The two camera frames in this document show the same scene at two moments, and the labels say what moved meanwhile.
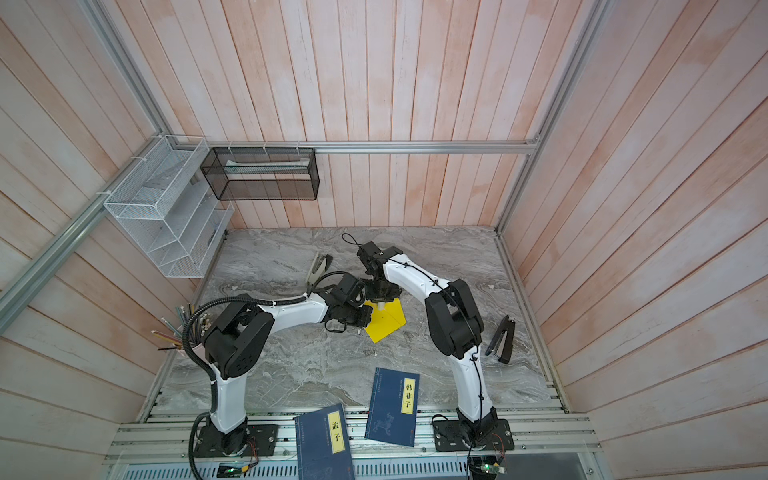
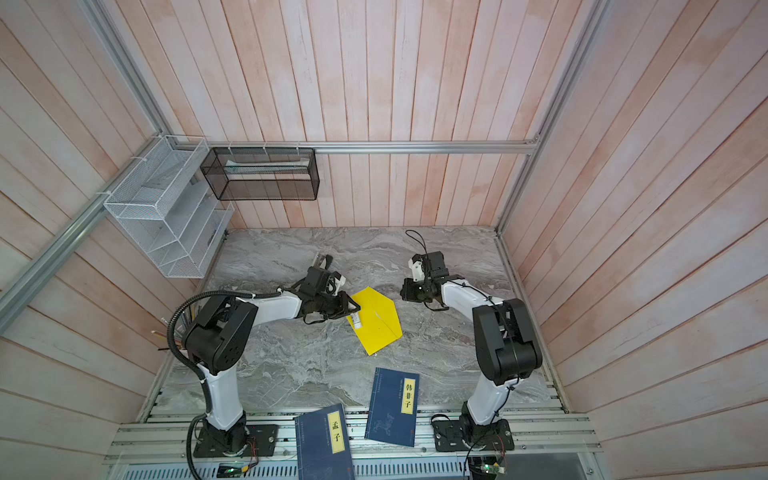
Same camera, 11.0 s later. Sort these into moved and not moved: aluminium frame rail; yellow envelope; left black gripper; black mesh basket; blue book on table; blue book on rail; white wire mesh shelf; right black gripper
Moved: right black gripper; left black gripper; yellow envelope
Not moved: blue book on rail; blue book on table; aluminium frame rail; white wire mesh shelf; black mesh basket
